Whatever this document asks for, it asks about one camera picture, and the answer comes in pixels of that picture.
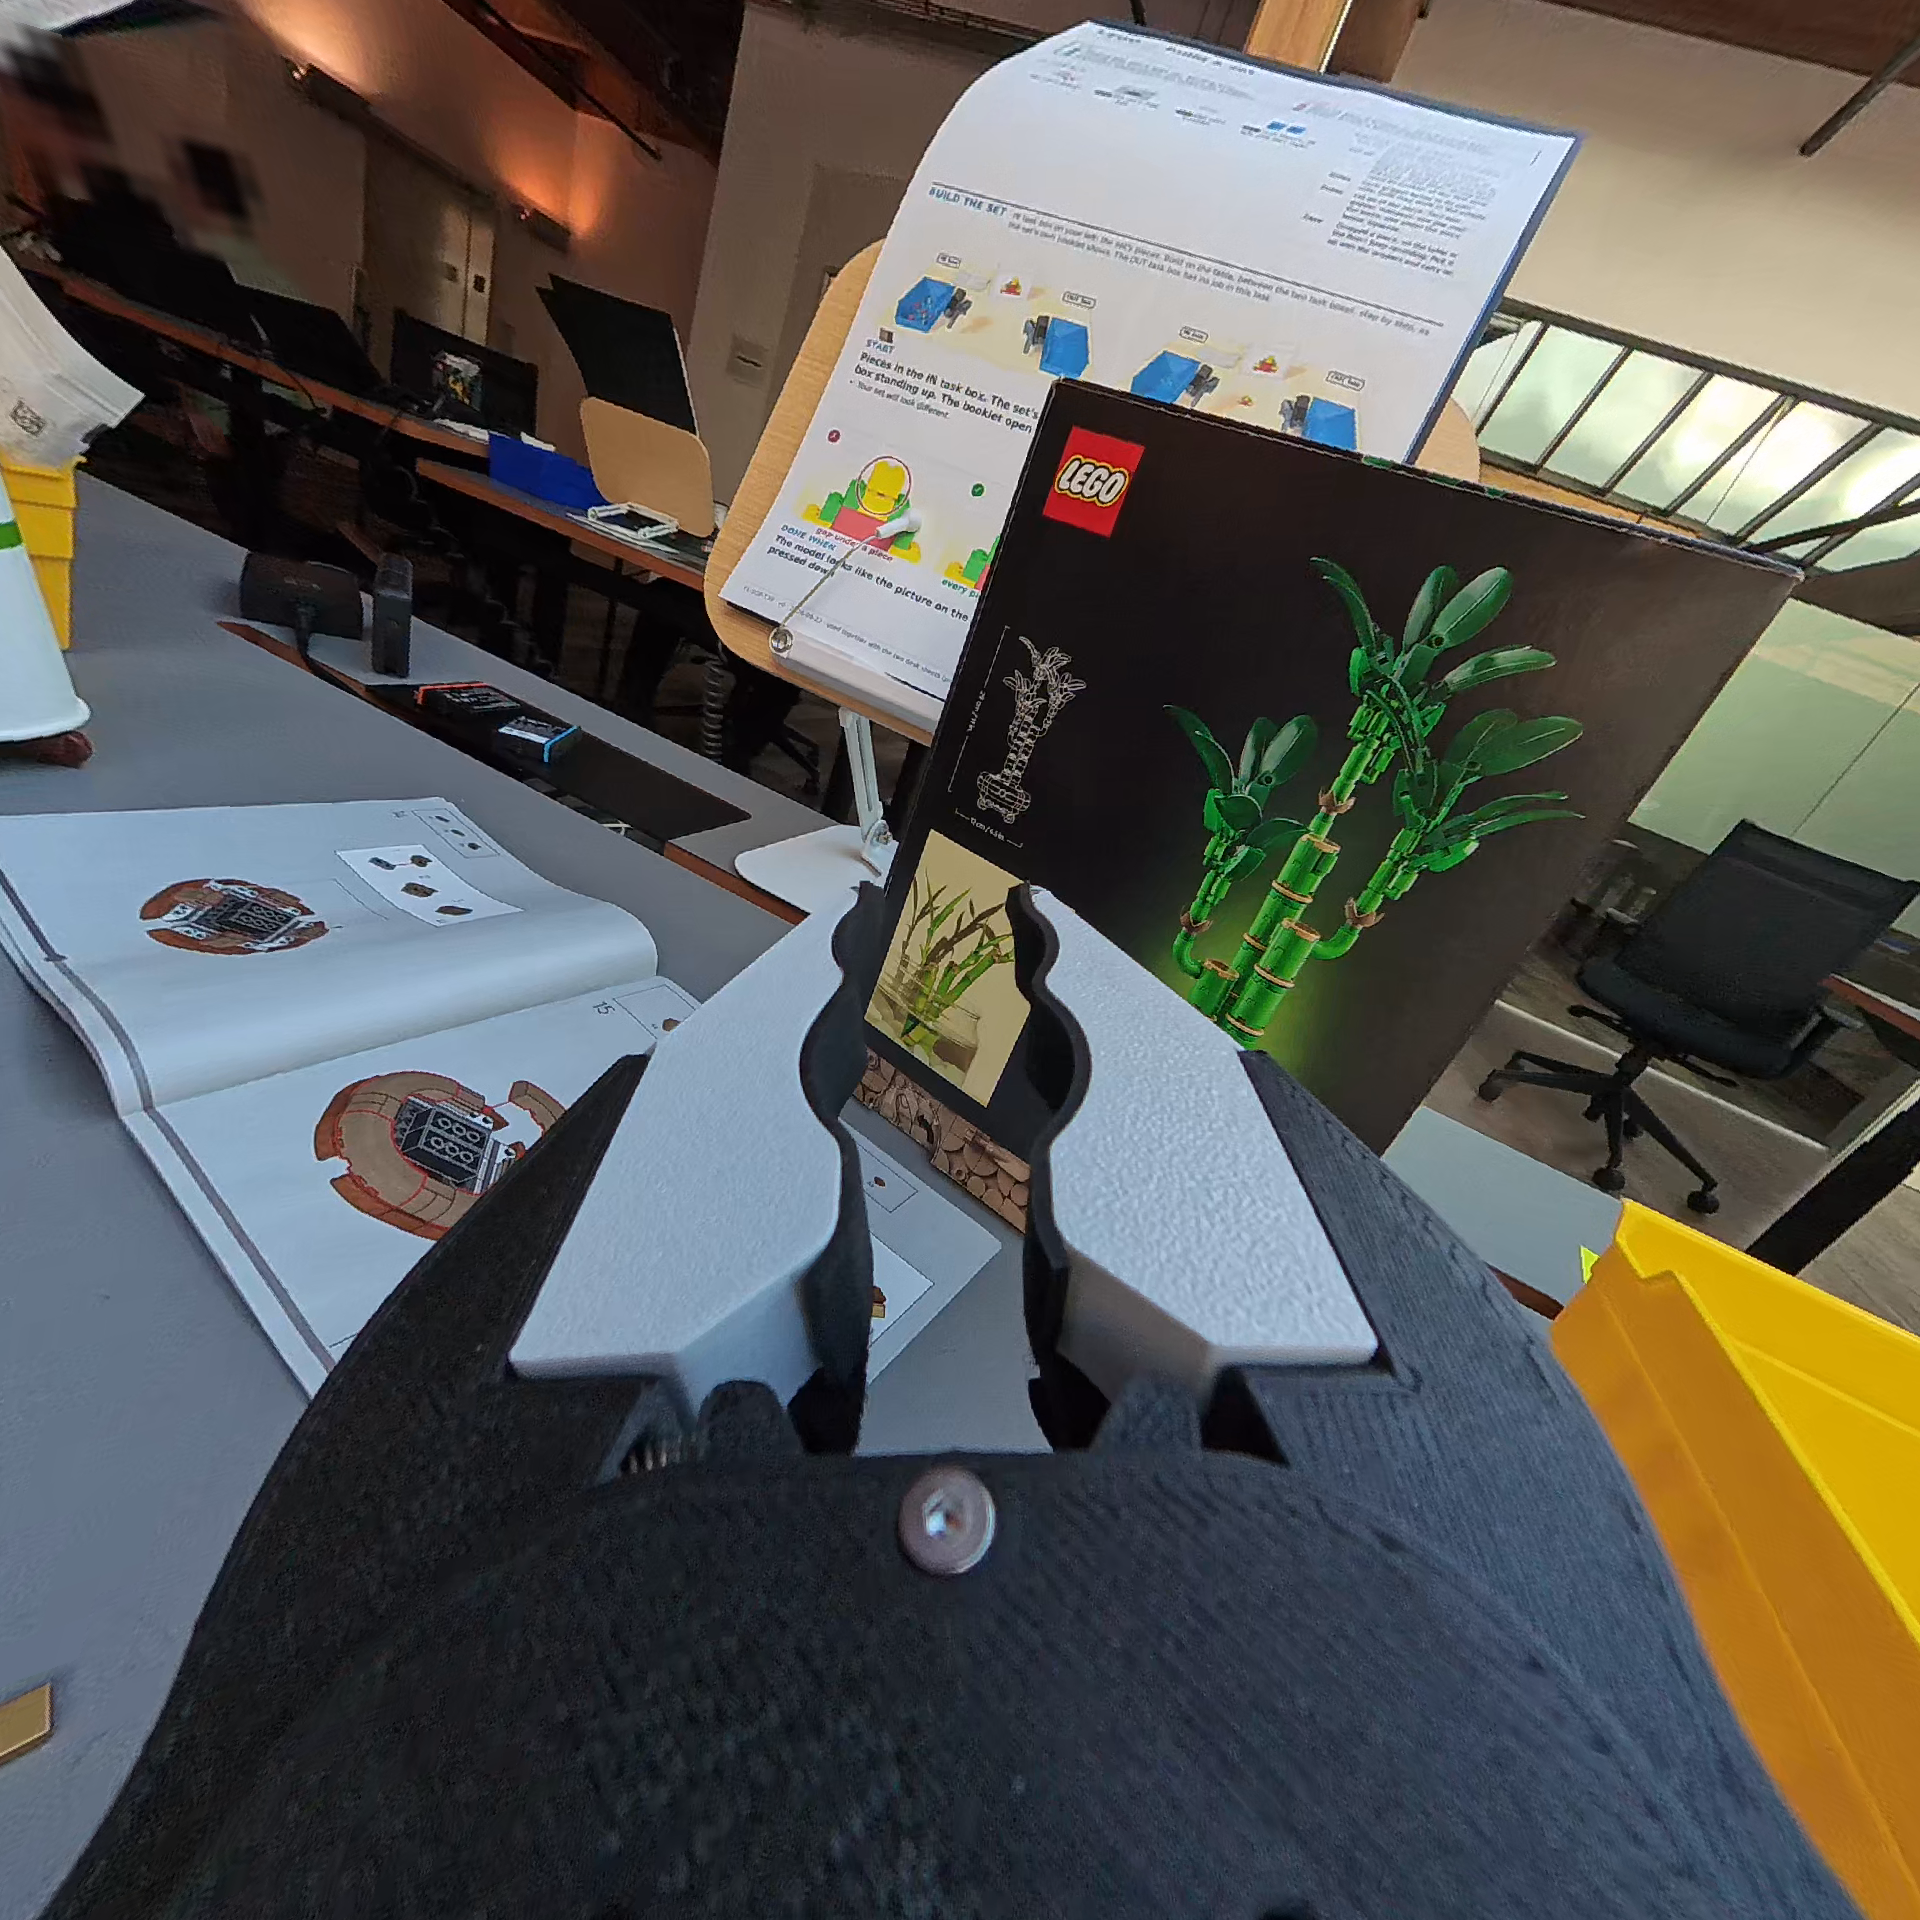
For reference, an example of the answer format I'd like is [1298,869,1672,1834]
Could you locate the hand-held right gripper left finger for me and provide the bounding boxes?
[508,882,886,1434]

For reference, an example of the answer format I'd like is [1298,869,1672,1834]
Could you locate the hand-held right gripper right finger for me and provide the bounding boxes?
[1007,886,1382,1427]

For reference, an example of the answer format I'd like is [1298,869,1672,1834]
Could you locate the open lego instruction booklet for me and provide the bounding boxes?
[0,797,1002,1398]

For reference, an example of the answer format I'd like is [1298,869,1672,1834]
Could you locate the black lego set box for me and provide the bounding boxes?
[855,378,1801,1233]

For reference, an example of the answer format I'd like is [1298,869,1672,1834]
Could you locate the black office chair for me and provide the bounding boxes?
[1477,816,1920,1222]

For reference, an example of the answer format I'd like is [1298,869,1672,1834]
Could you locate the dark wooden desk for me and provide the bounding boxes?
[1746,977,1920,1278]

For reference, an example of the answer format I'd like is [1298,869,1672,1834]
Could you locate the black power adapter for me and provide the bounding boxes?
[239,551,365,641]

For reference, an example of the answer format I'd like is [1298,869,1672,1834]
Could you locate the small wooden document stand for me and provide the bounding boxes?
[580,399,713,535]

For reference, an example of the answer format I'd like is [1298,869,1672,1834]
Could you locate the blue plastic bin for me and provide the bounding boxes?
[486,433,608,512]

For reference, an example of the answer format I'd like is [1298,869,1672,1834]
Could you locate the long wooden desk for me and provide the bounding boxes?
[416,457,713,594]
[16,257,495,461]

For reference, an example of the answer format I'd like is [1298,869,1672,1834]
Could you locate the task sheet on wooden stand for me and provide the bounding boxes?
[702,241,1479,917]

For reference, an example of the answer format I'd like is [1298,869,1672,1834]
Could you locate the black sheet on stand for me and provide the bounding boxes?
[536,275,698,437]

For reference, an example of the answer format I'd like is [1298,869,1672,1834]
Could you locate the black computer monitor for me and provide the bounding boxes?
[393,312,540,437]

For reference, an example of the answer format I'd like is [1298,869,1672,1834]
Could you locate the white paper cup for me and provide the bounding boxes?
[0,481,90,745]

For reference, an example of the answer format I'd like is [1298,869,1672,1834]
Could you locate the printed task instruction sheet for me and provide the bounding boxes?
[719,23,1584,737]

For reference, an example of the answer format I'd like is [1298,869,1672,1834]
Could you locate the white paper bag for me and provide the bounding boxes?
[0,248,146,466]

